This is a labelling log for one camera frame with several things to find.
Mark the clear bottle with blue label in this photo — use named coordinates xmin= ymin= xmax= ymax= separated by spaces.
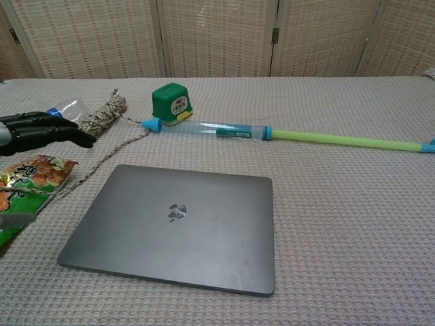
xmin=46 ymin=98 xmax=90 ymax=124

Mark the green orange snack bag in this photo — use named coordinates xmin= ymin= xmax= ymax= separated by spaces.
xmin=0 ymin=154 xmax=79 ymax=257

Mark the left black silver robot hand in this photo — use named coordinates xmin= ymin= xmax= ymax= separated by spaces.
xmin=0 ymin=111 xmax=97 ymax=157

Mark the beige brown twine bundle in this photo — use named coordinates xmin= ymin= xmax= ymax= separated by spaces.
xmin=0 ymin=88 xmax=152 ymax=198

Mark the silver laptop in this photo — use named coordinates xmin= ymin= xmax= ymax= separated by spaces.
xmin=56 ymin=164 xmax=275 ymax=298

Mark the green plastic container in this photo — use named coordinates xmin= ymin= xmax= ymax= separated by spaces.
xmin=151 ymin=82 xmax=195 ymax=128

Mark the woven folding screen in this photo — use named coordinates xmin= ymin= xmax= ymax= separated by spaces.
xmin=0 ymin=0 xmax=435 ymax=82

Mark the beige woven tablecloth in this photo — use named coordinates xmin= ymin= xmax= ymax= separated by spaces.
xmin=0 ymin=76 xmax=435 ymax=326

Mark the green blue water pump tube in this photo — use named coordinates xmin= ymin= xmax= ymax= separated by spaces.
xmin=140 ymin=117 xmax=435 ymax=155

